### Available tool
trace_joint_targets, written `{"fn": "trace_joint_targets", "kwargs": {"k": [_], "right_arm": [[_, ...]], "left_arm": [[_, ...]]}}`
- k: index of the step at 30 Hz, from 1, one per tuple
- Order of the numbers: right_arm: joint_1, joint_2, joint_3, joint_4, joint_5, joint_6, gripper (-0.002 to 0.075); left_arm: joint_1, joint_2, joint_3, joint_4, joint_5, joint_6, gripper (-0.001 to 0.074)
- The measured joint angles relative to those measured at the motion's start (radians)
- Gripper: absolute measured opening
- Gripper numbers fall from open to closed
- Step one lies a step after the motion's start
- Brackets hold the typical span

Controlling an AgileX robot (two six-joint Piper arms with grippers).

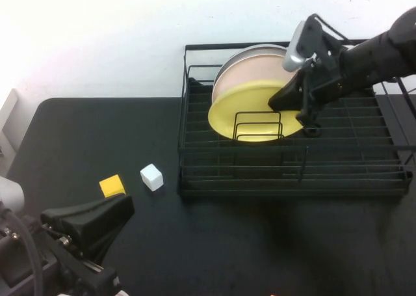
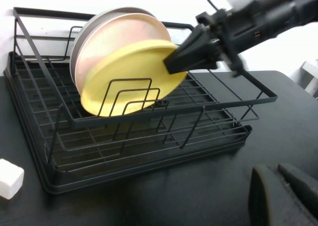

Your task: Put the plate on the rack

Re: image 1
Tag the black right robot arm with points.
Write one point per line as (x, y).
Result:
(383, 55)

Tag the yellow foam block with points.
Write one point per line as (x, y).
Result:
(112, 187)

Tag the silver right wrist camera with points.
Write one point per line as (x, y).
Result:
(294, 52)

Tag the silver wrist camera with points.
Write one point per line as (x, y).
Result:
(11, 195)
(294, 52)

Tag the grey round plate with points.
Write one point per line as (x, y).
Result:
(240, 53)

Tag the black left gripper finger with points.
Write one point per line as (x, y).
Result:
(94, 221)

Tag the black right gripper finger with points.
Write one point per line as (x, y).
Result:
(291, 96)
(308, 117)

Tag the yellow round plate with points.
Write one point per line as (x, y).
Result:
(253, 101)

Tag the white cube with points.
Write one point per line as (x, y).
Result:
(151, 176)

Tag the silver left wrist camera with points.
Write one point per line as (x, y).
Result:
(11, 195)

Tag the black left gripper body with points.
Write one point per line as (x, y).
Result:
(39, 266)

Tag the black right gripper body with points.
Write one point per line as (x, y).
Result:
(328, 81)

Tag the pink round plate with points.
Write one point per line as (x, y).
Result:
(250, 71)

